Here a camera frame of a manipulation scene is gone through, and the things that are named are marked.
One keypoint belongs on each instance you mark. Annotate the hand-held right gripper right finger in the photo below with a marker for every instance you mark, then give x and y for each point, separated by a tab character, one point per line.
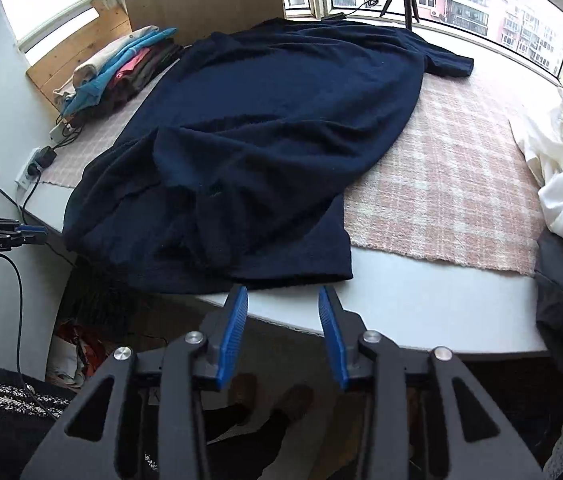
334	340

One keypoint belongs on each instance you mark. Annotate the black power adapter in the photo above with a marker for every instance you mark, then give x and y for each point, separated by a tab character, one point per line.
45	156

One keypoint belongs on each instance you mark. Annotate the white plastic bag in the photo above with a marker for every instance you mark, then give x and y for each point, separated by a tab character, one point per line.
66	360

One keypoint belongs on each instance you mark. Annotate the apartment buildings outside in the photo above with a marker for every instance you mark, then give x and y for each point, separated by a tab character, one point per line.
466	0

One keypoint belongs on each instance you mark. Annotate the stack of folded clothes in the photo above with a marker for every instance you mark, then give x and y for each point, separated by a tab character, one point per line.
91	92

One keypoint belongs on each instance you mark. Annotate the person's black tweed jacket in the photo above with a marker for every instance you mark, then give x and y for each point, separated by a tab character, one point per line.
1	425

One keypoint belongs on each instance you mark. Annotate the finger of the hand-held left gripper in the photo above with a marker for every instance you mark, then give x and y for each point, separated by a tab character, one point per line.
31	231

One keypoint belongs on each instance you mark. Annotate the black folded garment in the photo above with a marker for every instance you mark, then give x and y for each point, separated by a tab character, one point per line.
161	57

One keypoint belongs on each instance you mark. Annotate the navy blue t-shirt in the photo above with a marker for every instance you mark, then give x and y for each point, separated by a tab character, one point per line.
261	135

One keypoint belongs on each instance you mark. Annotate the pink folded garment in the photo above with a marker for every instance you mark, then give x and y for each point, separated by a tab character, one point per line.
129	62

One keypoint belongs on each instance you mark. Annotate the pink checkered mat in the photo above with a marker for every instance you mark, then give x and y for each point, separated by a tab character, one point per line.
436	170

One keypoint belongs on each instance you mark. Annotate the black inline controller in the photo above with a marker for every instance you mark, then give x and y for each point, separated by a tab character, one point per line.
335	16

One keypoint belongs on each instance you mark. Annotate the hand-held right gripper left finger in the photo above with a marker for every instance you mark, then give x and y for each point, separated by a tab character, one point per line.
231	340

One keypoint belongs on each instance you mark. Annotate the pine wood panel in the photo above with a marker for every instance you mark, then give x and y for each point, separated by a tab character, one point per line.
106	25

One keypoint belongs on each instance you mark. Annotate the cream folded sweater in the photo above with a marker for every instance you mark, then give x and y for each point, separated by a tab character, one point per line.
96	62

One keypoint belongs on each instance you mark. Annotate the person's brown shoe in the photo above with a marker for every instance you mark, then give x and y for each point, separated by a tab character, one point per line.
242	392
296	402

